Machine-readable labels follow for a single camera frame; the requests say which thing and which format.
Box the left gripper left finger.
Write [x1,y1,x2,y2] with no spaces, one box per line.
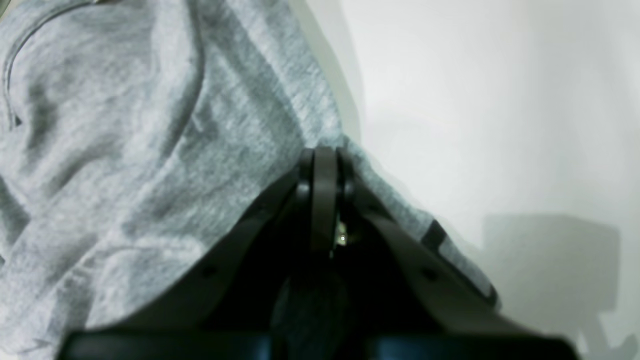
[57,147,326,360]

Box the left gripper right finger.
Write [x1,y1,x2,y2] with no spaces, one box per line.
[325,147,578,360]

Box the grey T-shirt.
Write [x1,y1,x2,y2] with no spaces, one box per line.
[1,0,501,360]

